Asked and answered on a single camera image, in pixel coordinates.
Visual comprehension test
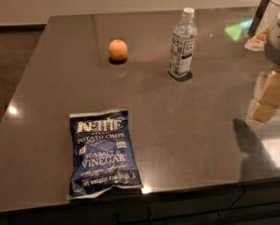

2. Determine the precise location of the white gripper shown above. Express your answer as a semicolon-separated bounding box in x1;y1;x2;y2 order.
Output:
248;11;280;123

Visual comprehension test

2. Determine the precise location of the blue Kettle chip bag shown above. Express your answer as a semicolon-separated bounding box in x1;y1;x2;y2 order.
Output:
68;109;142;200

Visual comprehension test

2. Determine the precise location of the dark upright panel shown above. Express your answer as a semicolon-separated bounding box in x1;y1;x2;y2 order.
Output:
248;0;270;37

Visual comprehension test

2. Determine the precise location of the clear plastic water bottle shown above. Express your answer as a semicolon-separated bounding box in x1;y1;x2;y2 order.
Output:
169;7;198;78

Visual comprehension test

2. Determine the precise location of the orange fruit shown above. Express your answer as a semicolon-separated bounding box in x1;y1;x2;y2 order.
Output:
109;39;127;61

